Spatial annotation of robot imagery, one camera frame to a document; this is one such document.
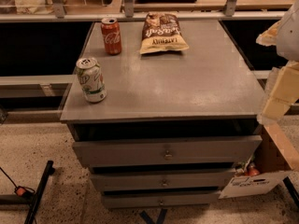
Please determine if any metal shelf rail frame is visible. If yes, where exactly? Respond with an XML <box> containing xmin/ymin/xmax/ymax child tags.
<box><xmin>0</xmin><ymin>0</ymin><xmax>298</xmax><ymax>22</ymax></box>

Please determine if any orange item in box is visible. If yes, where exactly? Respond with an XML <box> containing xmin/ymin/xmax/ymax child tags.
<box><xmin>247</xmin><ymin>162</ymin><xmax>260</xmax><ymax>176</ymax></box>

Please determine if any brown chip bag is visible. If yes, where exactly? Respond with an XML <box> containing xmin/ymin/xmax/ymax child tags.
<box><xmin>139</xmin><ymin>12</ymin><xmax>189</xmax><ymax>54</ymax></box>

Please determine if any orange cable clip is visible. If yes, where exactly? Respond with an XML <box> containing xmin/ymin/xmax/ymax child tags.
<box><xmin>15</xmin><ymin>186</ymin><xmax>35</xmax><ymax>199</ymax></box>

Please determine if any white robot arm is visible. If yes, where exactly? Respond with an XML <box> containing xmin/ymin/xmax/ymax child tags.
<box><xmin>256</xmin><ymin>1</ymin><xmax>299</xmax><ymax>125</ymax></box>

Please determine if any black stand leg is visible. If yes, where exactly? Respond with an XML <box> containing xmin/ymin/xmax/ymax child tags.
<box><xmin>24</xmin><ymin>161</ymin><xmax>55</xmax><ymax>224</ymax></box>

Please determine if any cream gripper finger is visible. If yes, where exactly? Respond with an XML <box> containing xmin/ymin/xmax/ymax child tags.
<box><xmin>257</xmin><ymin>61</ymin><xmax>299</xmax><ymax>125</ymax></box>
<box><xmin>256</xmin><ymin>21</ymin><xmax>280</xmax><ymax>47</ymax></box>

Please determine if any bottom grey drawer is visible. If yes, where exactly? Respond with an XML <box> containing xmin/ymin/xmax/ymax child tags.
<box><xmin>102</xmin><ymin>190</ymin><xmax>221</xmax><ymax>209</ymax></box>

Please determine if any grey drawer cabinet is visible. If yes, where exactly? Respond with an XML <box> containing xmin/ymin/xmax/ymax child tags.
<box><xmin>62</xmin><ymin>21</ymin><xmax>263</xmax><ymax>199</ymax></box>

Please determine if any grey drawer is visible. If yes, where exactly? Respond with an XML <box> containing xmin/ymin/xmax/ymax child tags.
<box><xmin>102</xmin><ymin>190</ymin><xmax>221</xmax><ymax>209</ymax></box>
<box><xmin>91</xmin><ymin>169</ymin><xmax>234</xmax><ymax>191</ymax></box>
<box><xmin>73</xmin><ymin>135</ymin><xmax>262</xmax><ymax>167</ymax></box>

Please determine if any middle grey drawer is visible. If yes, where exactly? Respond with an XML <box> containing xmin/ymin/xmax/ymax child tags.
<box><xmin>91</xmin><ymin>169</ymin><xmax>234</xmax><ymax>191</ymax></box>

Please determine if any top grey drawer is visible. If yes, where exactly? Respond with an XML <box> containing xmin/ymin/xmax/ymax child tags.
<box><xmin>73</xmin><ymin>135</ymin><xmax>262</xmax><ymax>167</ymax></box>

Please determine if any green white 7up can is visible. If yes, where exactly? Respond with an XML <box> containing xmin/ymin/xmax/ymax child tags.
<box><xmin>76</xmin><ymin>57</ymin><xmax>107</xmax><ymax>103</ymax></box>

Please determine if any open cardboard box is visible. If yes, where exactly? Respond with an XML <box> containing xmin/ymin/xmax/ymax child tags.
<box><xmin>220</xmin><ymin>123</ymin><xmax>299</xmax><ymax>199</ymax></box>

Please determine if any red cola can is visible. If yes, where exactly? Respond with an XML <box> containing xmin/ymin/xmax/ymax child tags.
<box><xmin>101</xmin><ymin>18</ymin><xmax>122</xmax><ymax>55</ymax></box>

